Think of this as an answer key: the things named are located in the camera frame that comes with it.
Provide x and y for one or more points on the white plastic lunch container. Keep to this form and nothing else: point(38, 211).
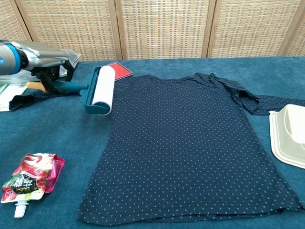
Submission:
point(289, 136)

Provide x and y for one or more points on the green white paper package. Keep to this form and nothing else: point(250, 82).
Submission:
point(9, 95)

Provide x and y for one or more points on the red ink pad case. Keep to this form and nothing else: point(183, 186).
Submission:
point(121, 69)

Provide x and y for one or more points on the navy dotted long-sleeve shirt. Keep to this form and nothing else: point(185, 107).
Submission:
point(181, 148)

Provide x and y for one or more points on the red drink pouch with spout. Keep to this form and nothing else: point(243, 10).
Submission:
point(33, 176)

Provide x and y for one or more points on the woven bamboo folding screen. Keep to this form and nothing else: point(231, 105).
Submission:
point(164, 28)

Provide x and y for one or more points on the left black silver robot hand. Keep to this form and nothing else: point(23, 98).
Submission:
point(45, 55)

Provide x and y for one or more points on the blue carpet table cover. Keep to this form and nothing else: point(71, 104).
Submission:
point(52, 133)

